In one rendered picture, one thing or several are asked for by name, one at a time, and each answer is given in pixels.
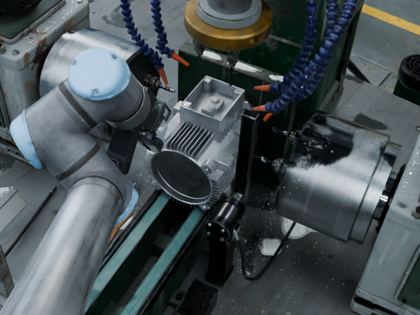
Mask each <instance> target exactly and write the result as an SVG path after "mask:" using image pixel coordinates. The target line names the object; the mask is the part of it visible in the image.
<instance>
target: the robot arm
mask: <svg viewBox="0 0 420 315"><path fill-rule="evenodd" d="M159 103H160V104H161V107H160V108H159ZM165 108H166V109H167V110H168V112H167V114H166V117H164V115H163V114H164V112H165ZM170 114H171V110H170V109H169V108H168V106H167V104H166V103H165V102H162V101H160V100H158V99H157V98H156V97H155V95H154V94H153V93H152V91H151V90H150V89H149V88H148V87H146V86H142V85H141V83H140V82H139V81H138V80H137V79H136V77H135V76H134V74H133V73H132V72H131V71H130V69H129V66H128V65H127V63H126V62H125V61H124V60H123V59H122V58H120V57H119V56H118V55H117V54H116V53H115V52H113V51H111V50H109V49H106V48H101V47H96V48H91V49H88V50H85V51H83V52H82V53H80V54H79V55H77V56H76V57H75V58H74V60H73V61H72V63H71V65H70V67H69V70H68V75H67V79H65V80H64V81H63V82H62V83H60V84H59V85H57V86H56V87H55V88H54V89H52V90H51V91H49V92H48V93H47V94H46V95H44V96H43V97H42V98H41V99H39V100H38V101H37V102H35V103H34V104H33V105H32V106H30V107H29V108H27V109H25V110H24V111H23V112H22V114H20V115H19V116H18V117H17V118H16V119H15V120H14V121H13V122H12V123H11V125H10V132H11V136H12V138H13V140H14V142H15V143H16V145H17V147H18V148H19V150H20V151H21V152H22V154H23V156H24V157H25V158H26V159H27V160H28V161H29V162H30V163H31V164H32V165H33V166H34V167H35V168H36V169H43V168H44V167H45V166H46V167H47V168H48V169H49V171H50V172H51V173H52V175H53V176H54V177H55V178H56V179H57V180H58V181H59V182H60V183H61V184H62V186H63V187H64V188H65V189H66V191H67V192H68V194H67V198H66V200H65V201H64V203H63V205H62V206H61V208H60V210H59V212H58V213H57V215H56V217H55V218H54V221H53V222H52V224H51V225H50V227H49V229H48V230H47V233H46V234H45V236H44V237H43V239H42V241H41V243H40V244H39V246H38V248H37V249H36V251H35V253H34V255H33V256H32V258H31V260H30V262H29V263H28V265H27V266H26V268H25V270H24V272H23V274H22V275H21V277H20V278H19V281H18V282H17V284H16V285H15V287H14V289H13V290H12V293H11V294H10V296H9V297H8V299H7V301H6V303H5V305H4V306H3V308H2V309H1V312H0V315H83V314H84V311H85V308H86V305H87V303H88V300H89V297H90V294H91V291H92V289H93V286H94V282H95V280H96V277H97V275H98V271H99V268H100V266H101V263H102V260H103V257H104V254H105V252H106V248H107V246H108V243H109V240H110V237H111V234H112V232H113V229H114V226H116V225H118V224H119V223H120V222H121V221H123V220H124V219H125V218H126V217H127V216H128V215H129V214H130V213H131V212H132V211H133V209H134V207H135V205H136V204H137V203H138V199H139V196H138V192H137V191H136V190H135V188H134V186H133V184H132V182H131V181H130V180H128V179H126V177H125V176H124V175H126V174H128V172H129V168H130V166H131V162H132V159H133V155H134V151H135V148H136V144H137V143H138V144H139V145H140V146H142V147H144V148H146V149H147V150H149V151H152V152H154V153H158V152H161V150H162V148H163V146H164V142H163V140H164V137H165V135H166V132H167V130H168V125H167V124H165V125H164V127H163V128H162V129H161V130H159V129H158V128H159V127H160V125H161V123H162V121H163V119H164V120H165V121H166V122H167V120H168V118H169V116H170ZM104 119H105V120H106V121H107V122H108V123H109V124H110V125H111V126H112V127H114V128H113V131H112V135H111V139H110V142H109V146H108V149H107V154H106V153H105V152H104V151H103V149H102V148H101V147H100V146H99V145H98V143H97V142H96V141H95V140H94V139H93V137H92V136H91V135H90V134H89V133H88V132H89V131H90V130H91V129H92V128H93V127H95V126H96V125H97V124H99V123H100V122H101V121H103V120H104Z"/></svg>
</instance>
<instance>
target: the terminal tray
mask: <svg viewBox="0 0 420 315"><path fill-rule="evenodd" d="M207 78H208V79H210V81H207V80H206V79H207ZM236 90H240V92H236ZM244 95H245V90H244V89H241V88H239V87H236V86H233V85H232V86H229V84H228V83H226V82H222V81H220V80H217V79H214V78H212V77H209V76H205V77H204V78H203V79H202V80H201V82H200V83H199V84H198V85H197V86H196V87H195V88H194V89H193V90H192V92H191V93H190V94H189V96H188V97H187V98H186V99H185V100H184V101H183V102H182V103H181V104H180V106H179V118H180V127H181V126H182V124H183V123H184V122H186V124H187V123H189V126H190V124H191V123H192V126H194V125H195V124H196V128H197V127H198V126H199V125H200V130H201V128H202V127H203V128H204V131H205V130H206V129H207V134H208V133H209V131H210V132H211V136H212V135H213V134H214V140H216V141H217V142H218V143H223V139H225V136H228V133H230V130H231V129H233V126H235V123H237V122H238V119H240V115H241V114H242V113H243V106H244ZM185 103H189V105H185ZM217 115H220V117H216V116H217Z"/></svg>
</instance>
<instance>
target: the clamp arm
mask: <svg viewBox="0 0 420 315"><path fill-rule="evenodd" d="M258 122H259V114H258V113H256V112H253V111H250V110H248V109H245V110H244V112H243V113H242V116H241V127H240V133H239V144H238V150H237V160H236V171H235V177H234V188H233V194H232V196H233V197H234V195H235V196H236V197H238V196H239V195H240V197H239V199H240V200H242V201H241V202H242V203H243V205H245V203H246V201H247V200H248V193H249V185H250V180H251V171H252V166H253V157H254V149H255V144H256V136H257V130H258Z"/></svg>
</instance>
